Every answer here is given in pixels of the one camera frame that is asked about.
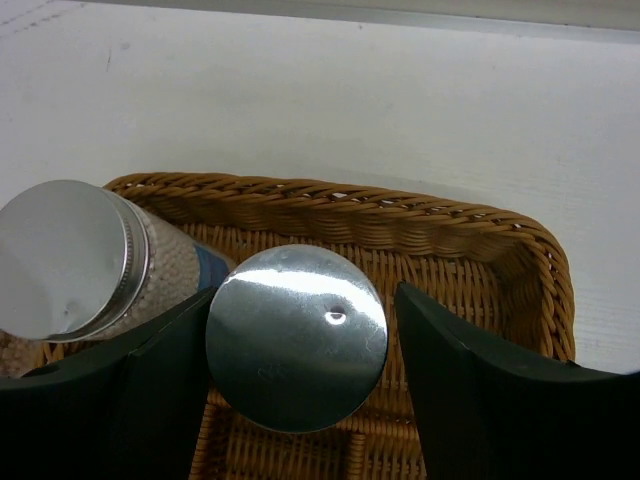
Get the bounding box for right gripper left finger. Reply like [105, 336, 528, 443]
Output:
[1, 288, 215, 479]

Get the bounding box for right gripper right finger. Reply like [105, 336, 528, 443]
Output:
[394, 283, 639, 479]

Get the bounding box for silver lid blue label jar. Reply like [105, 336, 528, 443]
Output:
[1, 180, 235, 378]

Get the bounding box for brown wicker divided tray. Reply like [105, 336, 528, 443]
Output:
[108, 173, 576, 479]

